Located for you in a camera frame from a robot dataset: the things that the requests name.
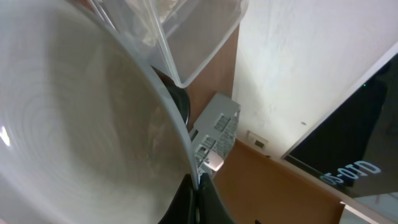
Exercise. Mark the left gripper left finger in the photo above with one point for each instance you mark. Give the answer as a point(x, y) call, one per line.
point(182, 207)

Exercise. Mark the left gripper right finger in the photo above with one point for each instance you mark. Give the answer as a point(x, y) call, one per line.
point(210, 207)

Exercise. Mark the grey plate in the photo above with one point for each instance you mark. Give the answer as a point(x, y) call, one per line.
point(89, 133)

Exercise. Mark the grey dishwasher rack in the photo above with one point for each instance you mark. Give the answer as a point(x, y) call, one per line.
point(214, 133)

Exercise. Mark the clear plastic waste bin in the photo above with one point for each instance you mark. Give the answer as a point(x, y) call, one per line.
point(177, 37)

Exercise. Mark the round black serving tray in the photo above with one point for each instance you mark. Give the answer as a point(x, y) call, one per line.
point(180, 98)

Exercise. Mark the black monitor screen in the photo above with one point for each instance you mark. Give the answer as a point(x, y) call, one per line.
point(355, 149)

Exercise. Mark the white wall socket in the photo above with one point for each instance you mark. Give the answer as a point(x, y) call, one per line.
point(257, 141)

